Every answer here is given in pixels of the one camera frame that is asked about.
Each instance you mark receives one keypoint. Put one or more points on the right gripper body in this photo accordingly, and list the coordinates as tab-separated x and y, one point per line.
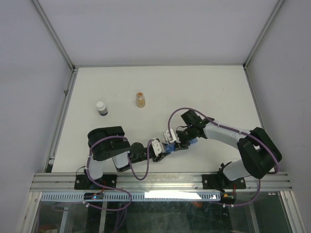
185	136

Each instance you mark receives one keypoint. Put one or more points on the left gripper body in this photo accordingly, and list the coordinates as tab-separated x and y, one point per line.
155	158

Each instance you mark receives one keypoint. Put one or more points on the blue weekly pill organizer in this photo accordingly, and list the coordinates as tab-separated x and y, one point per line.
169	148

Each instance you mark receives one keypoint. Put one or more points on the clear bottle orange pills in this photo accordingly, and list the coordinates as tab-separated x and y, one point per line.
140	100

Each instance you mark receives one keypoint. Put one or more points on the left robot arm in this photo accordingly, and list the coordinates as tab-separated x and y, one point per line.
110	142

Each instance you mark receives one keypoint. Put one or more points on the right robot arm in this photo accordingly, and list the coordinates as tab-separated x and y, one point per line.
259	155

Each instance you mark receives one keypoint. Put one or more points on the white capped pill bottle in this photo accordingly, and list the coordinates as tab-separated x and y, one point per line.
101	108

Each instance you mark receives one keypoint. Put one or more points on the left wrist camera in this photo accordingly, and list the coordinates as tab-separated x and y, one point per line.
157	146

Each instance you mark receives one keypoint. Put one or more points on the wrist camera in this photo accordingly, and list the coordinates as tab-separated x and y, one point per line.
170	136
157	146

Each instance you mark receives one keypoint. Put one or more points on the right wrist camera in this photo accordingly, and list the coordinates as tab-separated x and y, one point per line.
170	136

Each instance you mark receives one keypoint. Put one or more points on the aluminium mounting rail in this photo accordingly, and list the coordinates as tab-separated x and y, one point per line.
61	182

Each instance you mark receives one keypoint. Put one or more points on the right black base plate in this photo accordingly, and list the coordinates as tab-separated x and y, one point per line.
220	183

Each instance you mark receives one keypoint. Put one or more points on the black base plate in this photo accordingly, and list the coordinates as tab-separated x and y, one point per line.
82	182
220	183

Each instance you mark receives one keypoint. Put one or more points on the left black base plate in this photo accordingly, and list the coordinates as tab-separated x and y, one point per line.
82	182

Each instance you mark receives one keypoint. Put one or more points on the grey slotted cable duct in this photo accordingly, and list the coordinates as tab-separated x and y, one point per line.
134	196

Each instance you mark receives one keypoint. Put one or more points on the right aluminium frame post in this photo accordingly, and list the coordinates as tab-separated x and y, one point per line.
274	13

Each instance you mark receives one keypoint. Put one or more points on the aluminium frame post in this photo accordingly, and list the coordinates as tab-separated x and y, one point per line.
274	13
51	31

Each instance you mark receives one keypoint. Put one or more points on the left aluminium frame post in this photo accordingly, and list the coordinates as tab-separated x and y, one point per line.
51	31

